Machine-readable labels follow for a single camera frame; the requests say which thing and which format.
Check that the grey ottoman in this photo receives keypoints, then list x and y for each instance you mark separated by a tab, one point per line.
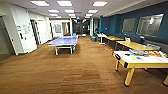
93	38

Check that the blue ping pong table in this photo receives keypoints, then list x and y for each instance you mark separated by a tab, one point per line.
65	41

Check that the small white table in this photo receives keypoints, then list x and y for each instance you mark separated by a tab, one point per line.
101	35

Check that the dark glass entrance doors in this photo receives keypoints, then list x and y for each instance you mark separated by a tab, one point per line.
81	27

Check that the ceiling light panel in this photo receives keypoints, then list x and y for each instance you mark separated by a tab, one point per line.
53	11
40	3
100	3
92	11
64	3
70	11

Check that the grey elevator door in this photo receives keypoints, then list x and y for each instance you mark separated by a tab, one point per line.
6	36

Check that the interior window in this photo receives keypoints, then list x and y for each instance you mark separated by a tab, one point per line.
150	25
128	25

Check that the small blue object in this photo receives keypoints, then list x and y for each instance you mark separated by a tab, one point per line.
140	58

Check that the black air hockey puck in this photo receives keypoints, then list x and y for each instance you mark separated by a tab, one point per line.
127	54

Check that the dark open doorway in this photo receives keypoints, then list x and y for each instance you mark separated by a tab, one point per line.
35	31

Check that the wooden table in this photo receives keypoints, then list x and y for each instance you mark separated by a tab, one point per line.
135	45
114	38

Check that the yellow air hockey table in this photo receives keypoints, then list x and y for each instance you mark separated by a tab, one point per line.
143	63

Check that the white wall sign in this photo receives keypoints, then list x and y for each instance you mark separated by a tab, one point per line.
26	28

